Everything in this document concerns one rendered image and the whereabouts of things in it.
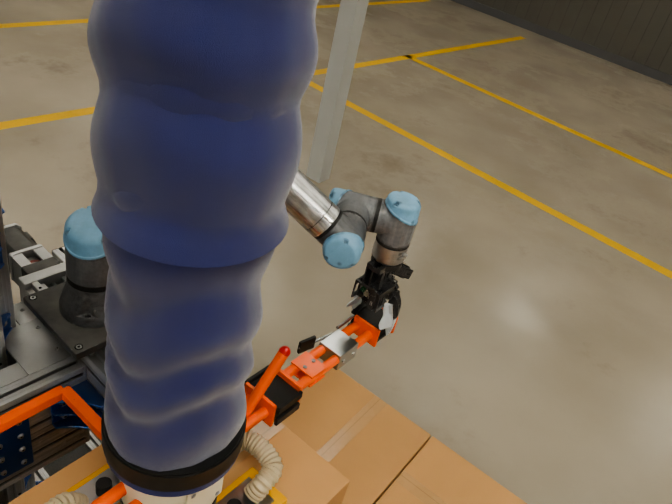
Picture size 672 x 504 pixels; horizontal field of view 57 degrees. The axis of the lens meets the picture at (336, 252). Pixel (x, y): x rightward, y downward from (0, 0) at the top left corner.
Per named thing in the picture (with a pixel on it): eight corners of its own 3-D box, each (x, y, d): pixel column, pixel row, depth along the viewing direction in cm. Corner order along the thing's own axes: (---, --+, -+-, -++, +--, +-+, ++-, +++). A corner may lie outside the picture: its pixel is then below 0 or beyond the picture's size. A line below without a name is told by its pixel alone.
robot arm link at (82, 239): (53, 279, 128) (50, 226, 121) (85, 245, 140) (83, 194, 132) (109, 294, 128) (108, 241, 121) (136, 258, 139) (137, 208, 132)
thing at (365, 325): (374, 347, 145) (379, 332, 142) (350, 330, 148) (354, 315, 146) (393, 332, 151) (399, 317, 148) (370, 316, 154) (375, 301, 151)
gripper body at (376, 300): (349, 298, 141) (360, 256, 134) (370, 284, 147) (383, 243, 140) (375, 316, 138) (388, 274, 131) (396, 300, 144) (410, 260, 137)
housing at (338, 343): (337, 372, 137) (341, 357, 134) (314, 354, 140) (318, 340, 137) (356, 357, 142) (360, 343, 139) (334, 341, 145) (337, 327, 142)
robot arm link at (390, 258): (388, 227, 138) (417, 245, 135) (383, 244, 141) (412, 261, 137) (368, 238, 133) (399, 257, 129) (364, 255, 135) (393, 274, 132)
